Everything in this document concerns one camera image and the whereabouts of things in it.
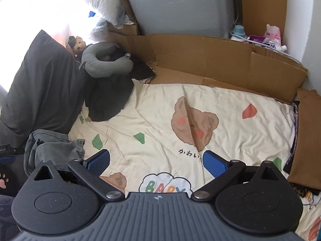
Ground light blue denim shorts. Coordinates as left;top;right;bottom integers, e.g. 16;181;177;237
23;129;85;176

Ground cream cartoon bear bedsheet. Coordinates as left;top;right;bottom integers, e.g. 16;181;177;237
68;79;321;241

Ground black garment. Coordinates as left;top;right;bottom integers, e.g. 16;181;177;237
84;55;155;122

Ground grey neck pillow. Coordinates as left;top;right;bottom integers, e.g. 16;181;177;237
81;42;133;78

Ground brown cardboard sheet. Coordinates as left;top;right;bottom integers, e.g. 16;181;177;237
106;0;309;104

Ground brown teddy bear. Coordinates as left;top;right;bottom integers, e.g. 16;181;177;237
68;36;86;56

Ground teal cap bottle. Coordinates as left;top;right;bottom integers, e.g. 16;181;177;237
230;25;247;42

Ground pink white bottle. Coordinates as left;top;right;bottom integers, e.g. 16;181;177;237
263;24;287;52

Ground grey mattress panel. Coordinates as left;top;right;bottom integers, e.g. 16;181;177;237
129;0;235;39

